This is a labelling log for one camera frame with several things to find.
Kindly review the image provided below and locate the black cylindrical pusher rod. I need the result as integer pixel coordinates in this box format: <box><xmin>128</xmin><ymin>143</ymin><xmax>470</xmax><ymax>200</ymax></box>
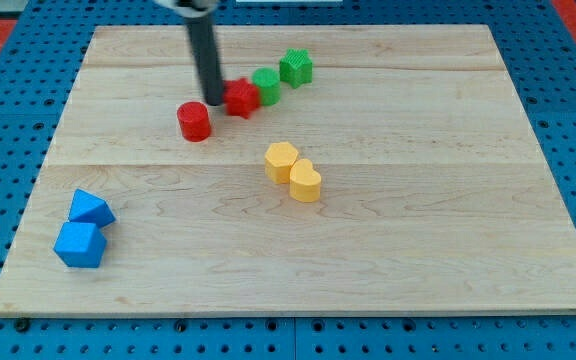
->
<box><xmin>185</xmin><ymin>13</ymin><xmax>224</xmax><ymax>106</ymax></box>

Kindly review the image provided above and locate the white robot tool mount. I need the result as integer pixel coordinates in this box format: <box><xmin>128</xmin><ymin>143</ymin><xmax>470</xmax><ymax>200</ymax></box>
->
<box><xmin>153</xmin><ymin>0</ymin><xmax>218</xmax><ymax>18</ymax></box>

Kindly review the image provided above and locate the red cylinder block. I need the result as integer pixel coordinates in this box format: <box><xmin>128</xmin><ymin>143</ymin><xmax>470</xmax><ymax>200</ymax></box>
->
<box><xmin>177</xmin><ymin>101</ymin><xmax>212</xmax><ymax>142</ymax></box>

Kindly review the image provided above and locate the red star block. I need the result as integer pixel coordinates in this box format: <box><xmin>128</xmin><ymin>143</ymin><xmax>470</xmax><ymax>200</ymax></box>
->
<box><xmin>223</xmin><ymin>77</ymin><xmax>260</xmax><ymax>119</ymax></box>

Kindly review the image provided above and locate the green cylinder block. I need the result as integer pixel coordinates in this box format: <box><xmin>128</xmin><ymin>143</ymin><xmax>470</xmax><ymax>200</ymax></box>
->
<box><xmin>252</xmin><ymin>67</ymin><xmax>281</xmax><ymax>106</ymax></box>

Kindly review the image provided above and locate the green star block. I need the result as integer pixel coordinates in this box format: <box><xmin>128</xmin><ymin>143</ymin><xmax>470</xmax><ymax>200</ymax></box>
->
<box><xmin>279</xmin><ymin>48</ymin><xmax>313</xmax><ymax>89</ymax></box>

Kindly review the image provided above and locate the yellow hexagon block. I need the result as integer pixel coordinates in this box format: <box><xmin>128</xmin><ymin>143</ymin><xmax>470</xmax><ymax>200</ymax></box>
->
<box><xmin>264</xmin><ymin>142</ymin><xmax>299</xmax><ymax>184</ymax></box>

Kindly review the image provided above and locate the yellow heart block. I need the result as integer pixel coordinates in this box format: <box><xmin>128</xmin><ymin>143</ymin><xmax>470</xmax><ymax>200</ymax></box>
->
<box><xmin>289</xmin><ymin>158</ymin><xmax>322</xmax><ymax>203</ymax></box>

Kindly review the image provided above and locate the blue triangle block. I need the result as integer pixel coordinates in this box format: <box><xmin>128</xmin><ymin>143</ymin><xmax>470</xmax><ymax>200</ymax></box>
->
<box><xmin>68</xmin><ymin>189</ymin><xmax>116</xmax><ymax>228</ymax></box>

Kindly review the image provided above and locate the light wooden board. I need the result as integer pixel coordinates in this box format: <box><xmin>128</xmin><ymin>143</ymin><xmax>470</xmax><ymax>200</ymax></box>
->
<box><xmin>0</xmin><ymin>24</ymin><xmax>576</xmax><ymax>318</ymax></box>

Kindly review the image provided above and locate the blue cube block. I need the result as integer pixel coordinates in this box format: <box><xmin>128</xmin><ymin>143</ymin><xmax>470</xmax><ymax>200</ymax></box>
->
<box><xmin>53</xmin><ymin>222</ymin><xmax>107</xmax><ymax>268</ymax></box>

